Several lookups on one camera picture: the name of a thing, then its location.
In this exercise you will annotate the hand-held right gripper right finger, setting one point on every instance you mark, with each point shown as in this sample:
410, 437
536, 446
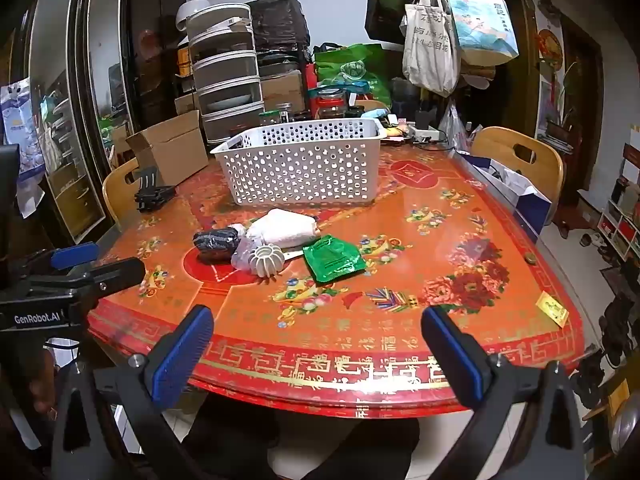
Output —
452, 360

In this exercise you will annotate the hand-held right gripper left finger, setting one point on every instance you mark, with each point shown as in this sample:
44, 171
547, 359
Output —
182, 355

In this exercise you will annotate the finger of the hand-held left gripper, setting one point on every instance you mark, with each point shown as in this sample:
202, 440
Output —
115, 272
75, 255

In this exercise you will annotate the dark mesh scrubber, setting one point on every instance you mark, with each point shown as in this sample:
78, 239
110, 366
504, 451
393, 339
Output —
215, 242

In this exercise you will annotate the pink white cloth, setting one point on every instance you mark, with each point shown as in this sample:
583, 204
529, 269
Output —
243, 255

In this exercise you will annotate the green foil packet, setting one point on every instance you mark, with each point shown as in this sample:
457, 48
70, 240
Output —
332, 257

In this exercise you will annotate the white towel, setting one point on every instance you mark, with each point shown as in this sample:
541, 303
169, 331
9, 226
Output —
285, 227

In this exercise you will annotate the white perforated plastic basket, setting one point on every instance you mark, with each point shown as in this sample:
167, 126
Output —
300, 175

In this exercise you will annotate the person's left forearm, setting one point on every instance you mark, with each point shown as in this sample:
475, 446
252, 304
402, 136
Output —
40, 390

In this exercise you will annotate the wooden chair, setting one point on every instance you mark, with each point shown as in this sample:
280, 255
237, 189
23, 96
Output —
545, 160
117, 195

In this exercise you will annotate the person's dark trousers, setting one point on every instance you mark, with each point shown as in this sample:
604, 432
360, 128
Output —
240, 435

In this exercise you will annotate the red printed tablecloth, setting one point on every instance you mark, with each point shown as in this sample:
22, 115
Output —
400, 270

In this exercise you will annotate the small yellow packet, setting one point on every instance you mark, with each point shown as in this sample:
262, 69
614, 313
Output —
551, 309

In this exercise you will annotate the small round coin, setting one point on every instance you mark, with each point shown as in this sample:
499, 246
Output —
530, 260

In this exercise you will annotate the open cardboard box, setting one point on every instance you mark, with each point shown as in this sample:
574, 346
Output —
175, 145

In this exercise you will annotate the blue white printed bag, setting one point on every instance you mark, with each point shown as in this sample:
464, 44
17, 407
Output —
20, 125

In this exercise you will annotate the blue white paper bag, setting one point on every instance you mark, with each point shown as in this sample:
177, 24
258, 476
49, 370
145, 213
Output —
530, 205

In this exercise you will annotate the dark mirrored wardrobe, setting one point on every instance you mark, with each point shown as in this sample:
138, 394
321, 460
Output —
150, 60

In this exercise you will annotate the grey stacked drawer tower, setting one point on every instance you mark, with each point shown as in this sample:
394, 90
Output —
225, 85

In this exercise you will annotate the green lidded glass jar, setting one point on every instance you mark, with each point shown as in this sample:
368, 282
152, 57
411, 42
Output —
269, 119

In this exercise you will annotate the cluttered storage shelf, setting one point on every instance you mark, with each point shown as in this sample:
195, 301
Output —
620, 220

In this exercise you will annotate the white power strip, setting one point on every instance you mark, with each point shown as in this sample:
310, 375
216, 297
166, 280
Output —
425, 132

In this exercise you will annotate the white plastic bag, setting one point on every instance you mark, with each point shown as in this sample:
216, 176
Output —
452, 130

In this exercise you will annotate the closed cardboard box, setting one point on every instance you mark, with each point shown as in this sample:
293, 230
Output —
282, 92

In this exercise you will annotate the blue face mask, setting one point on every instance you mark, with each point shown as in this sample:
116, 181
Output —
378, 111

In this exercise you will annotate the red lidded glass jar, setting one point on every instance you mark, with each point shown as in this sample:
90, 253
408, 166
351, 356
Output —
331, 107

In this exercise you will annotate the black wrapped bundle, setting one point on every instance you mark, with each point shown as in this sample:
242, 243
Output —
277, 22

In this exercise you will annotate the green shopping bag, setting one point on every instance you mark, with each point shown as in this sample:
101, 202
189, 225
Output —
350, 70

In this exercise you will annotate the beige canvas tote bag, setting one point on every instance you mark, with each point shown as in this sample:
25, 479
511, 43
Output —
430, 50

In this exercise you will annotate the illustrated blue tote bag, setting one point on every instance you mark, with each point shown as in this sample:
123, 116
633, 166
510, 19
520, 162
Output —
480, 25

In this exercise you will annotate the black paper bag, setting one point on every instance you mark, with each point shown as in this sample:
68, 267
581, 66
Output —
382, 10

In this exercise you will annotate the black clamp mount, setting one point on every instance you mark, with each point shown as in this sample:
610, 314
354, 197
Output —
152, 195

